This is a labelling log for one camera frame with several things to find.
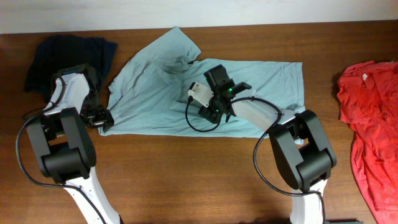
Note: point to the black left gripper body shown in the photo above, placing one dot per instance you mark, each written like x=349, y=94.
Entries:
x=94, y=114

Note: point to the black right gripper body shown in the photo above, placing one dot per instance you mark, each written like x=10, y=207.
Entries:
x=213, y=111

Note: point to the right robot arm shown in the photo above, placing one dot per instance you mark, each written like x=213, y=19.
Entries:
x=303, y=154

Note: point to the folded dark navy garment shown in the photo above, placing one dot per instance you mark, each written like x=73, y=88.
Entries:
x=65, y=51

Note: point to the light blue t-shirt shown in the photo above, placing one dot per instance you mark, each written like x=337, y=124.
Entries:
x=149, y=96

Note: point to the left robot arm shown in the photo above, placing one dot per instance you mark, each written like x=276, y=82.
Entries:
x=62, y=146

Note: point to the red t-shirt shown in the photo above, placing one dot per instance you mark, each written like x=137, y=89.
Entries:
x=368, y=105

